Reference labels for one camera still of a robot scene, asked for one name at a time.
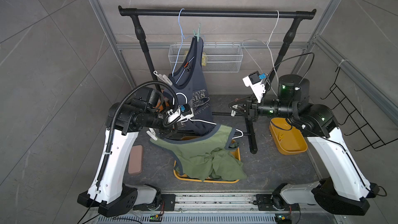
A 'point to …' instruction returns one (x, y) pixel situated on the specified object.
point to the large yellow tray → (186, 179)
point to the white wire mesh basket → (216, 58)
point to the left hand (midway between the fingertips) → (182, 121)
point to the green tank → (207, 157)
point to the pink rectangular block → (136, 163)
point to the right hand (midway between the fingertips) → (233, 105)
